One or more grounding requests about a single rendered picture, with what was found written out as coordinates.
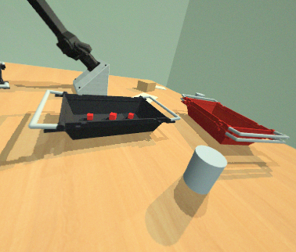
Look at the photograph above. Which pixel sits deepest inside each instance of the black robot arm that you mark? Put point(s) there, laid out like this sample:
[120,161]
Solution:
[68,43]

